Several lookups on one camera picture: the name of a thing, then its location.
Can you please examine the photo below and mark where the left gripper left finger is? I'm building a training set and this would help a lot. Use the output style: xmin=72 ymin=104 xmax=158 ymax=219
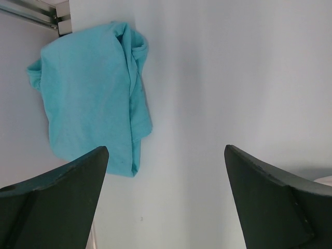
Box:
xmin=1 ymin=146 xmax=109 ymax=248

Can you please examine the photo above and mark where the folded teal t-shirt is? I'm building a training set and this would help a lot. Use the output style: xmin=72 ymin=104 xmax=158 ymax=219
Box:
xmin=26 ymin=22 xmax=152 ymax=177

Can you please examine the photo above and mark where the left aluminium corner post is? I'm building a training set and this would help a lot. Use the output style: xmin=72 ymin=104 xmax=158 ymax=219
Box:
xmin=1 ymin=0 xmax=72 ymax=37

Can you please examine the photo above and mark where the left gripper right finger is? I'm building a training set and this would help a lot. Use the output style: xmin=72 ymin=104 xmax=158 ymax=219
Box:
xmin=224 ymin=145 xmax=331 ymax=248

